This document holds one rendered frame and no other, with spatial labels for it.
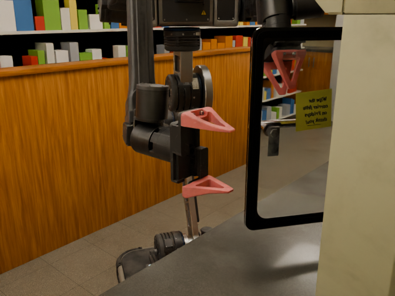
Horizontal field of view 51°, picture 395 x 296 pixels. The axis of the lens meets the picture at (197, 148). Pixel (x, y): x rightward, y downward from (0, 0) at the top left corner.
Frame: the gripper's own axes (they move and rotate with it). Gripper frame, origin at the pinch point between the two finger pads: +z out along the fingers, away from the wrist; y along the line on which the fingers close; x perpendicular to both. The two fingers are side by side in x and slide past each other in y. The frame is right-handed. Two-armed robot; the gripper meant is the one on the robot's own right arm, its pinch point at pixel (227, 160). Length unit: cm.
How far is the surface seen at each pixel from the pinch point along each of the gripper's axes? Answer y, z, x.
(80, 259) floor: -120, -162, 70
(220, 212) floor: -120, -136, 176
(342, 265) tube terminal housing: -16.0, 16.2, 8.8
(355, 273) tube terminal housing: -16.6, 18.3, 8.8
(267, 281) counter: -25.7, 2.7, 9.6
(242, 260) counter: -25.7, -4.8, 12.3
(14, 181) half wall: -67, -183, 47
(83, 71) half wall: -11, -183, 98
